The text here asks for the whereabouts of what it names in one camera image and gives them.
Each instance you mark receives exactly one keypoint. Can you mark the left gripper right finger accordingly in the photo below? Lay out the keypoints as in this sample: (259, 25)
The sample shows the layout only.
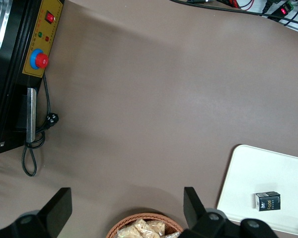
(193, 210)

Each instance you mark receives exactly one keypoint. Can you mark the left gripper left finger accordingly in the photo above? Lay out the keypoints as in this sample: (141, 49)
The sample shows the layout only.
(59, 210)

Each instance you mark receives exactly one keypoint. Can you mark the beige plastic serving tray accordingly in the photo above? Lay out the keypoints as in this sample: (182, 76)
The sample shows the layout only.
(263, 168)

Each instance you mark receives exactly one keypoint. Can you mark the clear bag of crackers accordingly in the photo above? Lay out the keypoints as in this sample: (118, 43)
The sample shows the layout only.
(134, 229)
(157, 226)

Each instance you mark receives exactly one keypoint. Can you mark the round brown wicker basket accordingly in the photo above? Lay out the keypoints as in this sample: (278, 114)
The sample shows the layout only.
(119, 223)

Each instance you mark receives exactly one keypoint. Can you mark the small black tissue pack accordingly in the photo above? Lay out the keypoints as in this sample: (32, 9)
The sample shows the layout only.
(268, 201)

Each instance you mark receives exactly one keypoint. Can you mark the black sealing machine yellow panel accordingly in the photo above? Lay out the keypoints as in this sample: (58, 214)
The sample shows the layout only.
(17, 74)

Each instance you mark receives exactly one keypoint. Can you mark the power strip with red light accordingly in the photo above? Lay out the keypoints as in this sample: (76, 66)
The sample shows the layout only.
(286, 9)

